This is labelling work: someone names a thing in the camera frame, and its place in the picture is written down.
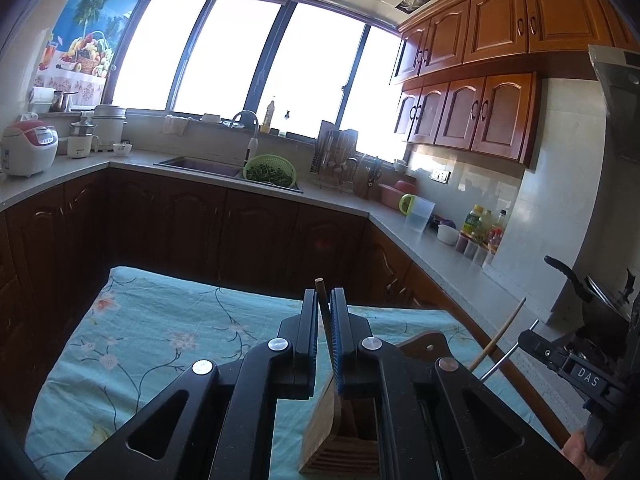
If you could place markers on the pink plastic basin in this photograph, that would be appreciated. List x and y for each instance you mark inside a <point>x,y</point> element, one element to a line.
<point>395,192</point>

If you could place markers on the dark wooden base cabinets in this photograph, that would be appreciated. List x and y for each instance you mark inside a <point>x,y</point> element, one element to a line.
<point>200,230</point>

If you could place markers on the white cloth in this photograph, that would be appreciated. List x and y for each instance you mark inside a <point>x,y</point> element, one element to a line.
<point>175,124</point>

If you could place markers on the person's right hand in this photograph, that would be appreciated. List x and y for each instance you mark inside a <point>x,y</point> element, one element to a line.
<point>579,455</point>

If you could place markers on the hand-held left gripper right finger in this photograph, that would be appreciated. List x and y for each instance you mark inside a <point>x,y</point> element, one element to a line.
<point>336,355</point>

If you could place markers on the ceiling vent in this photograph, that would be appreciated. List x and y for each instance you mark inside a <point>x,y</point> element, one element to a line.
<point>414,0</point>

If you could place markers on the large kitchen window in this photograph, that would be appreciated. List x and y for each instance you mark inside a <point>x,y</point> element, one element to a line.
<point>225,60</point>

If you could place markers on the dark wooden board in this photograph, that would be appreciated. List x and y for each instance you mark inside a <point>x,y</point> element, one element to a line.
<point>417,345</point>

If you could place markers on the wooden knife block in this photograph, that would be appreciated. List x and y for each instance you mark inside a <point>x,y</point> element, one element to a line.
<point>365,182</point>

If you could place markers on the dark brown chopstick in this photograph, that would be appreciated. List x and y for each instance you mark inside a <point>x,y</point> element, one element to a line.
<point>322,305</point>

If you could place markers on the wooden wall cabinets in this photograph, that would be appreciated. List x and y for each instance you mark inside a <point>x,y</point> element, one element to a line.
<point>500,30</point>

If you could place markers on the small white bowl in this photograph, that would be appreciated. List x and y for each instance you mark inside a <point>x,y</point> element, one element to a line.
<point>122,149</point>

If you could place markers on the yellow oil bottle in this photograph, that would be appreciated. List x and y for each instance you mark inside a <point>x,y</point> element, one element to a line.
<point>486,222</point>

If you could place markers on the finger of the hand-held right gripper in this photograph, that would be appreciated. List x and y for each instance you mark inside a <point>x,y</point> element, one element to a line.
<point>542,347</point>

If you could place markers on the small white electric cooker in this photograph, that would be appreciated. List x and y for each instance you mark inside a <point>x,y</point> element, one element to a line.
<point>81,140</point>

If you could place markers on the light wooden chopstick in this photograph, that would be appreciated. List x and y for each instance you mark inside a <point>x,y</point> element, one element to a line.
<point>500,332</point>

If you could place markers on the yellow liquid bottle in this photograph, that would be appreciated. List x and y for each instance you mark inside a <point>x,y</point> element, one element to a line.
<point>269,117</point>

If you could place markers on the white wall socket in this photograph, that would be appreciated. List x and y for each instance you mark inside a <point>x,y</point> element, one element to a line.
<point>440,175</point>

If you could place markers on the metal chopstick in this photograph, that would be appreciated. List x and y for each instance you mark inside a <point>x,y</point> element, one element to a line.
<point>500,361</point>

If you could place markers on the white lidded bowl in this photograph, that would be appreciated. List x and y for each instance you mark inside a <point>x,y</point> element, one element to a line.
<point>447,235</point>

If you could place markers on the purple container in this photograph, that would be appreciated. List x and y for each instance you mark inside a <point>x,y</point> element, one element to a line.
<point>445,221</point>

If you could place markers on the tropical fruit wall poster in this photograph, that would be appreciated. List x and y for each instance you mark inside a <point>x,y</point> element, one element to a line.
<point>90,20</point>

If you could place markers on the green label oil bottle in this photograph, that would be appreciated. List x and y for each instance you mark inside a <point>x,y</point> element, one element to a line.
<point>471,222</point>

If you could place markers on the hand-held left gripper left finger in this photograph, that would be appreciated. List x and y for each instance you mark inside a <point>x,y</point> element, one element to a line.
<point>311,350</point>

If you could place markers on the paper towel roll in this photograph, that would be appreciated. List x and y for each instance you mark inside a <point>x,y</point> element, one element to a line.
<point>42,97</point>

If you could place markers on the large white steamer pot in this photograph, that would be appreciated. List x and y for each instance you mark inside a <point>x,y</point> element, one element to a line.
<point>109,127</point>

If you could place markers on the green colander with greens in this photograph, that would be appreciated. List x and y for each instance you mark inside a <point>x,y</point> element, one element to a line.
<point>270,172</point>

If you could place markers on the dish rack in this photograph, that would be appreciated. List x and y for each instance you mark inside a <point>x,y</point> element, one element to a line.
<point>335,155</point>

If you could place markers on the teal floral tablecloth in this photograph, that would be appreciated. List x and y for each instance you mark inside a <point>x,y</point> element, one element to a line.
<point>150,340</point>

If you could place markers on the steel range hood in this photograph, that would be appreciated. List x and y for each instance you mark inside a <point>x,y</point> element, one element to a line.
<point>620,100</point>

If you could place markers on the curved steel faucet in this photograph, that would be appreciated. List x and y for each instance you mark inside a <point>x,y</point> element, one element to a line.
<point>254,132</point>

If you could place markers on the steel kitchen sink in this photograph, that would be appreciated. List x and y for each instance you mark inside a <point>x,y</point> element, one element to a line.
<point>200,166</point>

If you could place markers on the small dark metal pot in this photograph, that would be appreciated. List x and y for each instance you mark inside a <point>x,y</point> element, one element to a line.
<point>60,102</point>

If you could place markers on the white dish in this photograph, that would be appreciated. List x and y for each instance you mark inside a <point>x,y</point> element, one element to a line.
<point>211,118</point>

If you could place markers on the dark sauce bottle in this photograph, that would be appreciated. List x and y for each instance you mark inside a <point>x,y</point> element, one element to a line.
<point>500,220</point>

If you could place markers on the white red rice cooker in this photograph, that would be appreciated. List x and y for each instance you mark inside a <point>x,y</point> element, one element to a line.
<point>30,147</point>

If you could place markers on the small seasoning jar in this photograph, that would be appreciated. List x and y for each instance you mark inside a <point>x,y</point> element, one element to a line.
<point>461,245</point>
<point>472,250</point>

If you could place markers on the wooden utensil holder box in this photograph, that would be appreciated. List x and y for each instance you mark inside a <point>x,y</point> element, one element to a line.
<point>350,440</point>

